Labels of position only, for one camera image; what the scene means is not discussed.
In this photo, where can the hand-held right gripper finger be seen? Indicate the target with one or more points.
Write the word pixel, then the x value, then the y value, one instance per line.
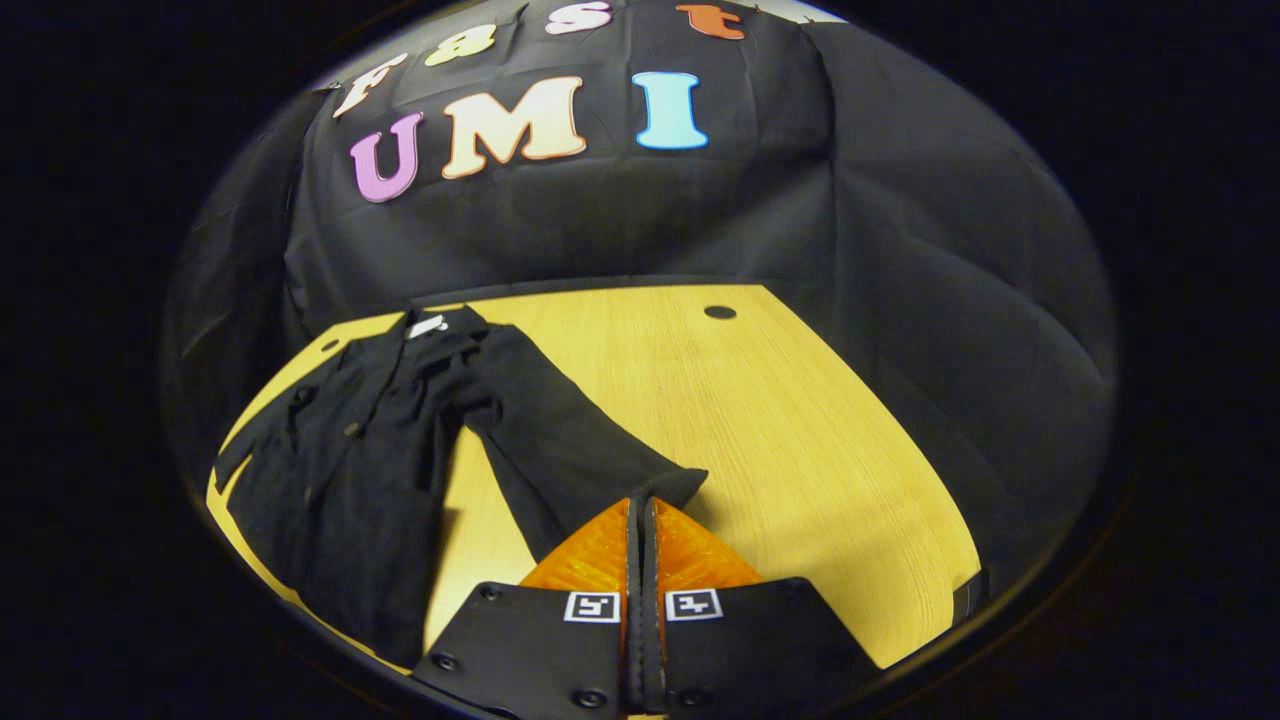
pixel 653 600
pixel 635 560

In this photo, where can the black button shirt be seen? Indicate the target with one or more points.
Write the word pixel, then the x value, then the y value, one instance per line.
pixel 360 480

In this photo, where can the black table edge clamp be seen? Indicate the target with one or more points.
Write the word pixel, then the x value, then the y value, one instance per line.
pixel 970 597

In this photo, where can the black backdrop cloth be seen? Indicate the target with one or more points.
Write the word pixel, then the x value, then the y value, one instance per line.
pixel 600 220

